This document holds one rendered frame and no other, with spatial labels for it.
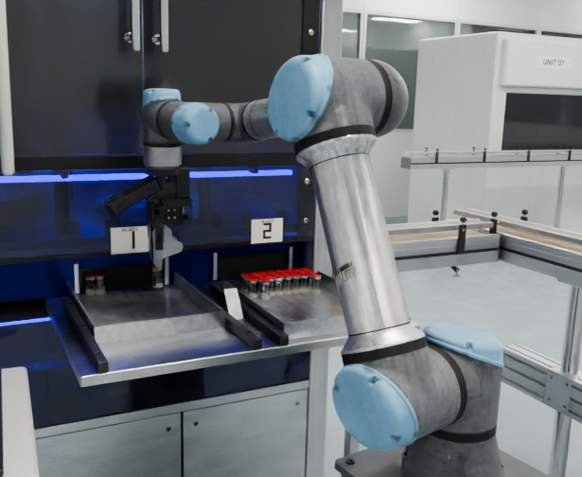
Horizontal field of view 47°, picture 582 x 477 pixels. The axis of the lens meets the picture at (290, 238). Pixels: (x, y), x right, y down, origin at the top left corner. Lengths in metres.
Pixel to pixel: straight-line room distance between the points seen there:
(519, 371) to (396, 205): 5.37
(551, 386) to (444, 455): 1.27
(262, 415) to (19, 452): 0.83
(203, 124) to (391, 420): 0.65
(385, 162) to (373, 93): 6.48
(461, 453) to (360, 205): 0.38
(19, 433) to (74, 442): 0.51
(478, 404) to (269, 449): 0.98
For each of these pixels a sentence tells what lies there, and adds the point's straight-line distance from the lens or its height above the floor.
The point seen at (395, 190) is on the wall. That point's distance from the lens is 7.55.
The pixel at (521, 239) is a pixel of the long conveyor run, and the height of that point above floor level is 0.93.
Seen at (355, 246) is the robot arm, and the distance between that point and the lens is 0.89.
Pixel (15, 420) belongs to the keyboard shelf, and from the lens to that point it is 1.25.
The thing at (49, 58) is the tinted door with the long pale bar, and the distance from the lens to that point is 1.51.
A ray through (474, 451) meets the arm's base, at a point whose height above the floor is 0.86.
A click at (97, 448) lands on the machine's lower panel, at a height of 0.53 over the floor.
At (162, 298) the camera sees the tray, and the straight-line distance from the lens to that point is 1.59.
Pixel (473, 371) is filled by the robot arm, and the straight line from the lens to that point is 0.97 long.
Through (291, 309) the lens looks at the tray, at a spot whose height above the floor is 0.88.
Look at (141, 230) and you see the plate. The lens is 1.56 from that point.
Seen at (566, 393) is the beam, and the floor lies 0.50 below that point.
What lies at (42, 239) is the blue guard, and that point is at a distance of 1.53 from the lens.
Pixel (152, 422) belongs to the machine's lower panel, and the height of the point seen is 0.56.
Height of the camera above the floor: 1.34
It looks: 12 degrees down
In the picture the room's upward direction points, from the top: 2 degrees clockwise
